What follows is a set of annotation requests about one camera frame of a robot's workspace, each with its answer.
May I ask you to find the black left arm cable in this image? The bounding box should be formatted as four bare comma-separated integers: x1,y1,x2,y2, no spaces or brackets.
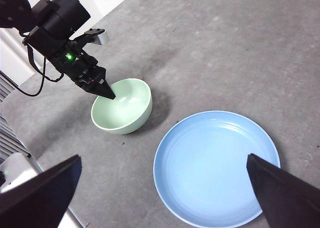
14,42,65,97

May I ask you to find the green ribbed bowl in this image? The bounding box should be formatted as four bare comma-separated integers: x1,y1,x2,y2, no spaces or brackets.
90,78,153,135

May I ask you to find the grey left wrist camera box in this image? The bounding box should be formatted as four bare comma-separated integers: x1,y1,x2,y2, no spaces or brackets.
84,27,110,46

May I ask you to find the white box with green light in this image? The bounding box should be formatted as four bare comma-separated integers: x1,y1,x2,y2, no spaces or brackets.
0,152,44,194

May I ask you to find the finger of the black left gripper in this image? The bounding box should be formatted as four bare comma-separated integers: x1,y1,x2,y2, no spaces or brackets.
86,78,117,100

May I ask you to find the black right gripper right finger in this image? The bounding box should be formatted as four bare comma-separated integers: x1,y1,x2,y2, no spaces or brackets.
246,153,320,228

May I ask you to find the silver ribbed metal frame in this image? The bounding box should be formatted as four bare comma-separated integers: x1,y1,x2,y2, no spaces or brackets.
0,70,33,161

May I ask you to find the blue round plate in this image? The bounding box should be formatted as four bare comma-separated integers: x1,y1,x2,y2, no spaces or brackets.
152,110,281,226

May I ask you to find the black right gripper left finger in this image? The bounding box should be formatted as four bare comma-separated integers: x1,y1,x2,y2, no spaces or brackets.
0,155,83,228

